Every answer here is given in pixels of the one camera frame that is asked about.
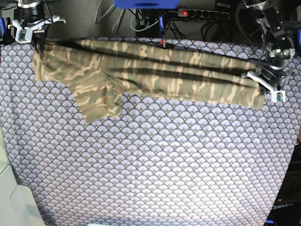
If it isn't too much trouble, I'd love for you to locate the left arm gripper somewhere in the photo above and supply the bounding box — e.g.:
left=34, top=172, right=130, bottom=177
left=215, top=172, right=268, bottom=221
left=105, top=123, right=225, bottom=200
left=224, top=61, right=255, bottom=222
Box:
left=241, top=63, right=294, bottom=103

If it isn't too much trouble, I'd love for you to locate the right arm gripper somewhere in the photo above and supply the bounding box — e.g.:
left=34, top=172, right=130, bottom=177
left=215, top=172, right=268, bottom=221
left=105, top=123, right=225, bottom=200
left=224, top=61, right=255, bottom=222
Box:
left=8, top=15, right=66, bottom=53

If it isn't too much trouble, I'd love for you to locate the camouflage T-shirt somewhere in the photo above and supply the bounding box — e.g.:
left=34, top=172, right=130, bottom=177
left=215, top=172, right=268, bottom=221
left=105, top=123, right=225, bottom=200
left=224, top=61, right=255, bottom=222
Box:
left=32, top=40, right=265, bottom=123

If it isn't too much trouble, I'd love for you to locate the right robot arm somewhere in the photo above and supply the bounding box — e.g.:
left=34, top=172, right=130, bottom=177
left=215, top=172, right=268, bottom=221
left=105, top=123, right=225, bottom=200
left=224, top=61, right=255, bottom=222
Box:
left=8, top=0, right=66, bottom=54

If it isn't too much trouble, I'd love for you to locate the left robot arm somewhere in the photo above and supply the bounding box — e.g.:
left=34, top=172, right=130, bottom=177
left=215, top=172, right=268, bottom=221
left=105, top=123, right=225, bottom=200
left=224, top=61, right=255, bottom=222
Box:
left=235, top=0, right=295, bottom=103

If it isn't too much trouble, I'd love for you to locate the black power strip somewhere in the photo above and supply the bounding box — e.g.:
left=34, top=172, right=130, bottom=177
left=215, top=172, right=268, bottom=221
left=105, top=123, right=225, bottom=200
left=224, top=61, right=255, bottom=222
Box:
left=176, top=8, right=230, bottom=20

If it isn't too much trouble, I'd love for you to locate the red and black clamp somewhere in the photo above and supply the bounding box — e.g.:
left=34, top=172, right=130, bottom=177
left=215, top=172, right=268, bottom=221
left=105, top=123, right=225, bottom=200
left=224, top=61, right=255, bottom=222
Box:
left=160, top=39, right=168, bottom=48

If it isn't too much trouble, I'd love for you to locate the purple fan-pattern tablecloth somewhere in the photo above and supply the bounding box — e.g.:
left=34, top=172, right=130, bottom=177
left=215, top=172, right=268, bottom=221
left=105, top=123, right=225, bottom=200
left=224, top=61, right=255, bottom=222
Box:
left=0, top=43, right=301, bottom=226

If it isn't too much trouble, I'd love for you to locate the black OpenArm box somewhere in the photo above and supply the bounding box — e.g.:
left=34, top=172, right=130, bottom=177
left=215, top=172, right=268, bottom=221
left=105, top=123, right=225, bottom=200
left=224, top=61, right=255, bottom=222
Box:
left=264, top=142, right=301, bottom=226

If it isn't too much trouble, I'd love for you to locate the white plastic bin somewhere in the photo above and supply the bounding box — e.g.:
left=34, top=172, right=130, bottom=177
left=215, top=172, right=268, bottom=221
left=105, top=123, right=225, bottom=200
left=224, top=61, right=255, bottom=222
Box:
left=0, top=134, right=45, bottom=226

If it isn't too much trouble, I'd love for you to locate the blue clamp handle left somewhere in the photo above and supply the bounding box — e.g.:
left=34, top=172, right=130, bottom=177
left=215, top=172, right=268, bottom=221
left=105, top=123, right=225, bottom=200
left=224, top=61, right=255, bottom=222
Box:
left=0, top=17, right=7, bottom=39

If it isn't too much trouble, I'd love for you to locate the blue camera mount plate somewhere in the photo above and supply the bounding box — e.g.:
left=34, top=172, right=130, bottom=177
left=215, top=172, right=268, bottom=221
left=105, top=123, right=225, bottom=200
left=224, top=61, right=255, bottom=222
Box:
left=114, top=0, right=179, bottom=9

